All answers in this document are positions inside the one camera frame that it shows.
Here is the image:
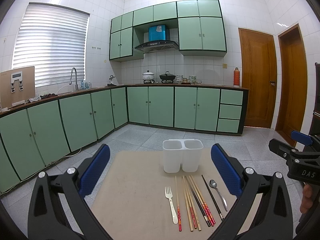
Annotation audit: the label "black chopstick gold band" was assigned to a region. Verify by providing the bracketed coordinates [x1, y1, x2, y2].
[201, 174, 224, 221]

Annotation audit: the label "red floral chopstick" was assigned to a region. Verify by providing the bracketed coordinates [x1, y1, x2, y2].
[189, 175, 215, 226]
[190, 175, 217, 225]

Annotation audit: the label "plain bamboo chopstick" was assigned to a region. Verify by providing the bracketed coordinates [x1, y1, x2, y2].
[185, 177, 202, 231]
[182, 176, 194, 232]

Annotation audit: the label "bamboo chopstick red stripe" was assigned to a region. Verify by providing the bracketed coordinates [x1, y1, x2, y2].
[183, 176, 197, 229]

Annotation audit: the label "bamboo chopstick red end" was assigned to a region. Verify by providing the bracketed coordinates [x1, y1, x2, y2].
[175, 176, 182, 232]

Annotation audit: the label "green lower kitchen cabinets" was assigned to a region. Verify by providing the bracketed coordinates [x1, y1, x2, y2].
[1, 85, 249, 193]

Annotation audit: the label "green kitchen cabinets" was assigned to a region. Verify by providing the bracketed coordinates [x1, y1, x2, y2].
[1, 85, 249, 193]
[109, 0, 227, 62]

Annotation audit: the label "chrome kitchen faucet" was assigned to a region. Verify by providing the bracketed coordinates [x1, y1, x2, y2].
[69, 67, 79, 91]

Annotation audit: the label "green upper kitchen cabinets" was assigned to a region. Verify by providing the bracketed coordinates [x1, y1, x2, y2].
[109, 0, 227, 62]

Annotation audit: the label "person's right hand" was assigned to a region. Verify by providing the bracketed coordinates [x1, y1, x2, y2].
[300, 184, 313, 214]

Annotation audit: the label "silver metal spoon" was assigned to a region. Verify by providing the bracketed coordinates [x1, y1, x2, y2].
[209, 179, 228, 211]

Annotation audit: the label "brown wooden door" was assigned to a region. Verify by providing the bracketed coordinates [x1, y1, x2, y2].
[239, 28, 277, 128]
[276, 24, 308, 147]

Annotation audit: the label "orange thermos bottle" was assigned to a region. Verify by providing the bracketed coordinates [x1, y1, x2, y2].
[233, 67, 240, 87]

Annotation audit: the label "white plastic fork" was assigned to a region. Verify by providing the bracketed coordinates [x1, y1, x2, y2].
[164, 186, 178, 224]

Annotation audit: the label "white two-compartment utensil holder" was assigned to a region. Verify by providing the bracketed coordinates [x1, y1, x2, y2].
[162, 139, 203, 173]

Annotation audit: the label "cardboard box with dispenser print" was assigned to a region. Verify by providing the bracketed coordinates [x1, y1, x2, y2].
[1, 66, 35, 108]

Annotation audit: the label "black wok with lid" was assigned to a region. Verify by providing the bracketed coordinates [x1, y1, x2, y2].
[159, 72, 176, 83]

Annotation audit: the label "white enamel pot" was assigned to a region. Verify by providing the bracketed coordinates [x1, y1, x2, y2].
[143, 70, 155, 84]

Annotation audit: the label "black range hood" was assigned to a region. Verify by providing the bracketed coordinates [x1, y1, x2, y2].
[135, 40, 179, 53]

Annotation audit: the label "white window blind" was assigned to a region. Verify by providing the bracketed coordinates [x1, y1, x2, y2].
[11, 3, 89, 87]

